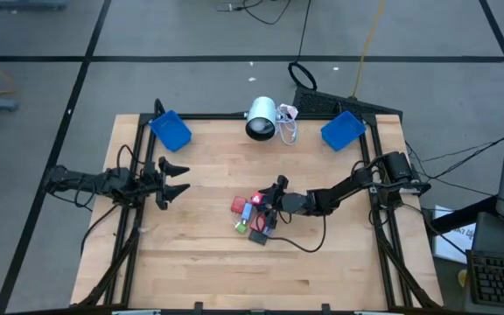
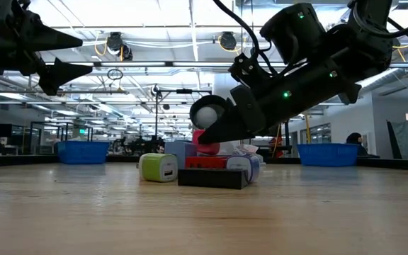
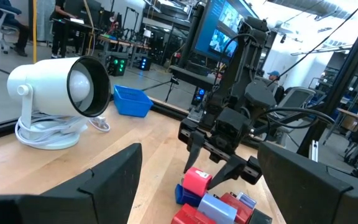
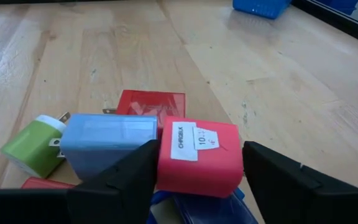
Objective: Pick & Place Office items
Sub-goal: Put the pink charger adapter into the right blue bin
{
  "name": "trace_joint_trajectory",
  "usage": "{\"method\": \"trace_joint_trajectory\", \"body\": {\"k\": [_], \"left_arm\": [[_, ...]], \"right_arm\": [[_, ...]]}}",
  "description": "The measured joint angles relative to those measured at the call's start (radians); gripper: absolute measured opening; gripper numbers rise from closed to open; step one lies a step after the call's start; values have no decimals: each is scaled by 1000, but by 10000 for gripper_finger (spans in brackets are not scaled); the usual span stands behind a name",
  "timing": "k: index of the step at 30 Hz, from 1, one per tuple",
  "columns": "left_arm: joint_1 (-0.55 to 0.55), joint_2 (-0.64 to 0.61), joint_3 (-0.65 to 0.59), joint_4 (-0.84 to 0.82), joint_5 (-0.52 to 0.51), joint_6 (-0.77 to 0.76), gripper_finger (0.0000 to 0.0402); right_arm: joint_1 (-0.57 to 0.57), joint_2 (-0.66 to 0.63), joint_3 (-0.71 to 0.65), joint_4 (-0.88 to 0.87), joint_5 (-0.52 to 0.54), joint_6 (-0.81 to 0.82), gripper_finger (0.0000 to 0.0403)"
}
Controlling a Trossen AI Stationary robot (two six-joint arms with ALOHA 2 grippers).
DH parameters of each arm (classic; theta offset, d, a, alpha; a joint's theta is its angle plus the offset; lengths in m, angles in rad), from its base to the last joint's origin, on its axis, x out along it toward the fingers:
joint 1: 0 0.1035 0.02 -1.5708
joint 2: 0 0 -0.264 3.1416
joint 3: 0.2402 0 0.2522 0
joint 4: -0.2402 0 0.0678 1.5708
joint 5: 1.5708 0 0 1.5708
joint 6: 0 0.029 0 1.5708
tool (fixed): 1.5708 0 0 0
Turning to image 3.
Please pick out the white office chair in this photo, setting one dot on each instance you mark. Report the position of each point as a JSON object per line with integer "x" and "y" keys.
{"x": 3, "y": 29}

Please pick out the silver metal bracket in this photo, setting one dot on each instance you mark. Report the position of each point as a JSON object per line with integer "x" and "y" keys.
{"x": 194, "y": 115}

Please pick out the large monitor with blue screen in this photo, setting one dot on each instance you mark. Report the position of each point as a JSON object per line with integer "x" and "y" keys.
{"x": 219, "y": 28}

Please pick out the wooden top workbench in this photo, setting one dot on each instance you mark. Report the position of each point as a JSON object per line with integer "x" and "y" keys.
{"x": 120, "y": 42}

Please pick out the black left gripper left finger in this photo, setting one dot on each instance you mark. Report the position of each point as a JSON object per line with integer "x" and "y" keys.
{"x": 73, "y": 205}

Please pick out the black computer tower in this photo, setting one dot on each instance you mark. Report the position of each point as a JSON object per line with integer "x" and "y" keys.
{"x": 199, "y": 96}

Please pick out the black diagonal frame strut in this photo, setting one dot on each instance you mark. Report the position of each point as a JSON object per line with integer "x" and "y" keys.
{"x": 343, "y": 74}

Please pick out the wooden top table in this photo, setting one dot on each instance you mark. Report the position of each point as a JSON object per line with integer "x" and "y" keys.
{"x": 353, "y": 115}

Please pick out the lavender rectangular box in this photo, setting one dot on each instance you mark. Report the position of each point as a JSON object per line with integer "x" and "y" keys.
{"x": 216, "y": 210}

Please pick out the black rectangular box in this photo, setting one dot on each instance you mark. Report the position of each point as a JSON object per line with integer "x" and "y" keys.
{"x": 259, "y": 218}

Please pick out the small white desk lamp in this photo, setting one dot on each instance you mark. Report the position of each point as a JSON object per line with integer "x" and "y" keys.
{"x": 147, "y": 33}

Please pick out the grey office chair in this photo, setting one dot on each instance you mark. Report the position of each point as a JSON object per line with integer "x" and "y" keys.
{"x": 295, "y": 99}

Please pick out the red rectangular box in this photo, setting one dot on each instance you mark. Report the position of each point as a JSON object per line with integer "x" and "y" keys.
{"x": 239, "y": 210}
{"x": 188, "y": 216}

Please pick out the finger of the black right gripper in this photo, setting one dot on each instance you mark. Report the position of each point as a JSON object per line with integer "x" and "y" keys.
{"x": 195, "y": 146}
{"x": 230, "y": 169}

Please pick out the computer tower with green lights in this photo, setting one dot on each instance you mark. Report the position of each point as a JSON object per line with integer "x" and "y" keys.
{"x": 117, "y": 66}

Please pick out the person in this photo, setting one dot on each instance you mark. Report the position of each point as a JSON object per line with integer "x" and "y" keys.
{"x": 273, "y": 75}
{"x": 20, "y": 34}
{"x": 59, "y": 31}

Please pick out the computer tower with blue lights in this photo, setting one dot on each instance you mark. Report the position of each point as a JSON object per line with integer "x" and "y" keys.
{"x": 145, "y": 63}

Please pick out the blue plastic basket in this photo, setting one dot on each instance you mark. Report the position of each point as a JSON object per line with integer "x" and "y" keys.
{"x": 132, "y": 102}

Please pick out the dark blue charger block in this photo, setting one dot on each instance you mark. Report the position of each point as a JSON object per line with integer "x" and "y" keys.
{"x": 183, "y": 197}

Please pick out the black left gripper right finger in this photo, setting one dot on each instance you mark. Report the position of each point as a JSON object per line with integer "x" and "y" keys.
{"x": 315, "y": 202}

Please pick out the white spot lamp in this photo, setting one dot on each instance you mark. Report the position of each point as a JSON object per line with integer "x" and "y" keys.
{"x": 42, "y": 81}

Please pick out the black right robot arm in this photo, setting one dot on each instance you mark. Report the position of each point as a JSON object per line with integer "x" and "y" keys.
{"x": 247, "y": 62}

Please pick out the silver aluminium profile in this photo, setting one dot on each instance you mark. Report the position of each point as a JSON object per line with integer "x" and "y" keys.
{"x": 313, "y": 151}

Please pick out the pink-red charger cube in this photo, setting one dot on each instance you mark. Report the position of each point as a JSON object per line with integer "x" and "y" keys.
{"x": 196, "y": 182}

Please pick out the black office desk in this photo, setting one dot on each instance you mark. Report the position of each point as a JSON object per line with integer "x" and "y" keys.
{"x": 82, "y": 26}

